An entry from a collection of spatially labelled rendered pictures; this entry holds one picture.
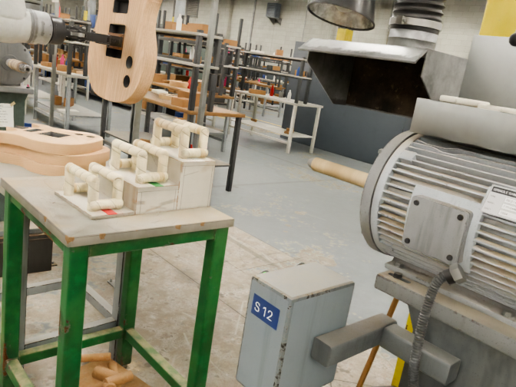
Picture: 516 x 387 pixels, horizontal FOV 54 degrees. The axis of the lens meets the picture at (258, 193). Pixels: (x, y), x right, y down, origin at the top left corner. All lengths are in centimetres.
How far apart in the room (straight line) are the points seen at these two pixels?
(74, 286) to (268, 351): 80
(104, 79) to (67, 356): 85
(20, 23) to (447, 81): 106
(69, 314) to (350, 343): 91
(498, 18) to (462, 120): 108
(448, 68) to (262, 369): 67
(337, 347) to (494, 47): 61
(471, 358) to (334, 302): 23
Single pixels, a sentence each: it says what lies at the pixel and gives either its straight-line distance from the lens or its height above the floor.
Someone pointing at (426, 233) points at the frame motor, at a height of 123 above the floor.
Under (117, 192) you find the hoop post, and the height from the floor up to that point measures 100.
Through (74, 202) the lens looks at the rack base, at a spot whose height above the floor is 94.
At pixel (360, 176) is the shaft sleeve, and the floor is 126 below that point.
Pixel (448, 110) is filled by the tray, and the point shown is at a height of 143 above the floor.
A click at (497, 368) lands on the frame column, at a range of 90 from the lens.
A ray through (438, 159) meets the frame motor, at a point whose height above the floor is 134.
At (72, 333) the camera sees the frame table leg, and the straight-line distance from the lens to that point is 159.
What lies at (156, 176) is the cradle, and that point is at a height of 105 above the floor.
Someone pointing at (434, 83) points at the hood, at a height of 147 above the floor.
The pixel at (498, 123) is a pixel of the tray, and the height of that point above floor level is 142.
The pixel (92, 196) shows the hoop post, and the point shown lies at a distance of 160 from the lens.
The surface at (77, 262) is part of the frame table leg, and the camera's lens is 149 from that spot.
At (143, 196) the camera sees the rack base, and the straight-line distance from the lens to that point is 165.
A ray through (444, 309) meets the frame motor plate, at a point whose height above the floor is 112.
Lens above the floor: 145
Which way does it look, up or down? 14 degrees down
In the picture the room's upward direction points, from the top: 9 degrees clockwise
